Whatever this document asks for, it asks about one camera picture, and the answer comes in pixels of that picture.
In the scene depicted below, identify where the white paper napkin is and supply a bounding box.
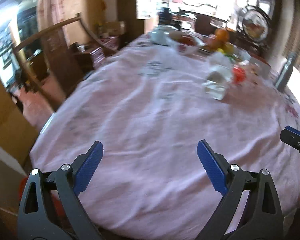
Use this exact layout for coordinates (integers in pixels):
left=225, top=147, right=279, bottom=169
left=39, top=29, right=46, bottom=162
left=206, top=51, right=232, bottom=68

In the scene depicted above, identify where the orange artificial flower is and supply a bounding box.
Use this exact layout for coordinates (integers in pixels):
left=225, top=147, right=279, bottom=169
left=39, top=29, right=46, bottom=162
left=232, top=66, right=247, bottom=84

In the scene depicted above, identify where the round decorative table screen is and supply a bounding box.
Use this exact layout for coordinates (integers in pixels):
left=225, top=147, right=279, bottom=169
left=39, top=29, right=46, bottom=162
left=242, top=5, right=270, bottom=44

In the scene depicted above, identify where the fruit plate with oranges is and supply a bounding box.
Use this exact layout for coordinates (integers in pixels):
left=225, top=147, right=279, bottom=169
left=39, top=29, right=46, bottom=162
left=202, top=28, right=235, bottom=55

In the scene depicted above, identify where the white bowl of strawberries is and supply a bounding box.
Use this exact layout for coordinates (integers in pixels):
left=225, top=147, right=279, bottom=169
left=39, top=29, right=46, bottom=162
left=166, top=30, right=205, bottom=55

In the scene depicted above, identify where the pink floral tablecloth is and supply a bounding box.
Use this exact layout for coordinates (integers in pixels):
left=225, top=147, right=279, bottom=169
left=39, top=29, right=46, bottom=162
left=30, top=36, right=300, bottom=239

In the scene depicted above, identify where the dark wooden chair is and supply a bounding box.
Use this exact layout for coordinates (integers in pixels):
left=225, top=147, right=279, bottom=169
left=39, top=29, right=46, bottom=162
left=12, top=13, right=117, bottom=111

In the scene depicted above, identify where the black ceramic jar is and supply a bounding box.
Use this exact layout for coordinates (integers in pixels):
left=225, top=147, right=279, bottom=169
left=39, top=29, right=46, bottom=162
left=158, top=7, right=173, bottom=25

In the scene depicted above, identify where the pink floral curtain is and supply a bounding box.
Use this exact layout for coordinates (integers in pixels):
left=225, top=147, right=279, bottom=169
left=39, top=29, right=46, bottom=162
left=36, top=0, right=64, bottom=31

